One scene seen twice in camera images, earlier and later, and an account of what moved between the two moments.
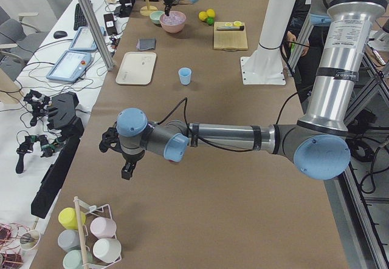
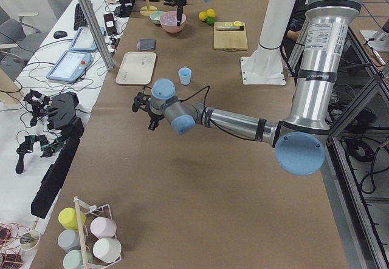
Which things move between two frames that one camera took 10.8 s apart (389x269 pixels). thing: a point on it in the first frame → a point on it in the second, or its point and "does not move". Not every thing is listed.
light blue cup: x=185 y=73 does not move
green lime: x=209 y=20 does not move
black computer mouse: x=59 y=33 does not move
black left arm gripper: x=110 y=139 → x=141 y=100
